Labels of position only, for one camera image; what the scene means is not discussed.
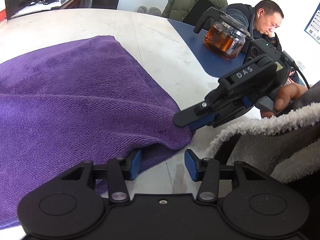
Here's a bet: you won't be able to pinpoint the blue-framed wall notice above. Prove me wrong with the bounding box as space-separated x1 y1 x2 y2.
304 2 320 44

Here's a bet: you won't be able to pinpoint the person's right hand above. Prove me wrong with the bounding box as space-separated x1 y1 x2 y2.
261 83 307 118

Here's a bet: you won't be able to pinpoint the blue table mat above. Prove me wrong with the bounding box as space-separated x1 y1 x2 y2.
167 19 253 78

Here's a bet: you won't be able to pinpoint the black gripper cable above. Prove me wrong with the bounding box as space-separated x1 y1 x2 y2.
281 51 310 89

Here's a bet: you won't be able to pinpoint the person's right forearm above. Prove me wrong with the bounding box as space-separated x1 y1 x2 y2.
287 80 320 115

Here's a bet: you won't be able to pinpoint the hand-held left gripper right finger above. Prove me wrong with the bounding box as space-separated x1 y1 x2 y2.
184 149 267 203

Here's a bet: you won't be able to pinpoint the purple towel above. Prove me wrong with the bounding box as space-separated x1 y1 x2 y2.
0 35 195 229

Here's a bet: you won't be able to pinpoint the black inkjet printer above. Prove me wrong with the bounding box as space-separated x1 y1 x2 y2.
4 0 42 20

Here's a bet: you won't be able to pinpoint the glass teapot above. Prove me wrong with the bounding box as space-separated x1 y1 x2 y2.
194 7 251 60

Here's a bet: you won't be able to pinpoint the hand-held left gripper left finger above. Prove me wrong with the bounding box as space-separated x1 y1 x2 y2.
60 149 142 204

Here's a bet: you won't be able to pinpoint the white paper sheets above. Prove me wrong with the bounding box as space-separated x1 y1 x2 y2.
11 0 62 18

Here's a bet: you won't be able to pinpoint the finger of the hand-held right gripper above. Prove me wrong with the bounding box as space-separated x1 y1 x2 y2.
173 97 220 131
212 105 253 128

